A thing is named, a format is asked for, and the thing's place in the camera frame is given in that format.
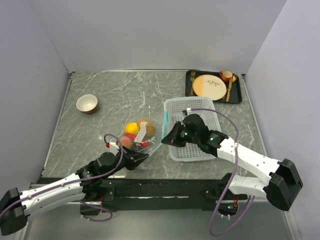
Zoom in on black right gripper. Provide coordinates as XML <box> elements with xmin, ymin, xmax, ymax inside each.
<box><xmin>162</xmin><ymin>120</ymin><xmax>200</xmax><ymax>147</ymax></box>

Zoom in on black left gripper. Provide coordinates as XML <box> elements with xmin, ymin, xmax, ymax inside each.
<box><xmin>101</xmin><ymin>145</ymin><xmax>149</xmax><ymax>179</ymax></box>

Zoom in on pink peach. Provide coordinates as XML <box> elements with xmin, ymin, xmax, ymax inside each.
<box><xmin>120</xmin><ymin>136</ymin><xmax>134</xmax><ymax>149</ymax></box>

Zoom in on red chili pepper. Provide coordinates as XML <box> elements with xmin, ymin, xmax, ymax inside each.
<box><xmin>124</xmin><ymin>132</ymin><xmax>149</xmax><ymax>148</ymax></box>

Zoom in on brown kiwi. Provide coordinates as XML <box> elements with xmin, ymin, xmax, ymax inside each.
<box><xmin>145</xmin><ymin>125</ymin><xmax>156</xmax><ymax>138</ymax></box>

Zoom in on orange mango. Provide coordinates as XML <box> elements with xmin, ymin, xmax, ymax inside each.
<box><xmin>137</xmin><ymin>118</ymin><xmax>153</xmax><ymax>128</ymax></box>

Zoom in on clear zip top bag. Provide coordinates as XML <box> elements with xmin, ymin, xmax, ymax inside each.
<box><xmin>114</xmin><ymin>111</ymin><xmax>169</xmax><ymax>156</ymax></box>

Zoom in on yellow orange fruit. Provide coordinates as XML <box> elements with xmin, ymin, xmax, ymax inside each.
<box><xmin>124</xmin><ymin>122</ymin><xmax>140</xmax><ymax>135</ymax></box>

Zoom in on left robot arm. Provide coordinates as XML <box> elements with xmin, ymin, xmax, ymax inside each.
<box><xmin>0</xmin><ymin>148</ymin><xmax>149</xmax><ymax>236</ymax></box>

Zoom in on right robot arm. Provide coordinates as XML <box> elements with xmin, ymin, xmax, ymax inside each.
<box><xmin>161</xmin><ymin>113</ymin><xmax>303</xmax><ymax>211</ymax></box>

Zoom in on white plastic basket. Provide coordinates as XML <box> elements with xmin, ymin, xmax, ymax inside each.
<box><xmin>162</xmin><ymin>96</ymin><xmax>221</xmax><ymax>162</ymax></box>

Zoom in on cream orange plate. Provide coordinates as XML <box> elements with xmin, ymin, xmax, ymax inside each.
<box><xmin>193</xmin><ymin>74</ymin><xmax>227</xmax><ymax>101</ymax></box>

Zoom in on black serving tray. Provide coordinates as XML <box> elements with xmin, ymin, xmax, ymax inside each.
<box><xmin>185</xmin><ymin>70</ymin><xmax>242</xmax><ymax>104</ymax></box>

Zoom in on gold fork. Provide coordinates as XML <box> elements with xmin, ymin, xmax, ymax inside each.
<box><xmin>189</xmin><ymin>71</ymin><xmax>196</xmax><ymax>97</ymax></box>

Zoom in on white brown bowl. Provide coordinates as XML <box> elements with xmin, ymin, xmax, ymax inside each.
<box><xmin>75</xmin><ymin>94</ymin><xmax>98</xmax><ymax>115</ymax></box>

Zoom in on orange coffee cup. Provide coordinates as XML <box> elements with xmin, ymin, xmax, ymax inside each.
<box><xmin>219</xmin><ymin>70</ymin><xmax>233</xmax><ymax>82</ymax></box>

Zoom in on gold spoon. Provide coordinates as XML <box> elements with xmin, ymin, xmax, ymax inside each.
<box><xmin>226</xmin><ymin>74</ymin><xmax>238</xmax><ymax>102</ymax></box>

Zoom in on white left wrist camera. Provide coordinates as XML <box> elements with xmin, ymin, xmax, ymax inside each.
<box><xmin>105</xmin><ymin>141</ymin><xmax>120</xmax><ymax>155</ymax></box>

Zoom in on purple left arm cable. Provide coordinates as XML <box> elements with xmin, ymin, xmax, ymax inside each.
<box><xmin>0</xmin><ymin>133</ymin><xmax>124</xmax><ymax>223</ymax></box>

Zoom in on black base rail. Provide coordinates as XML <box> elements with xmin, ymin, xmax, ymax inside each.
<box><xmin>37</xmin><ymin>174</ymin><xmax>251</xmax><ymax>216</ymax></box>

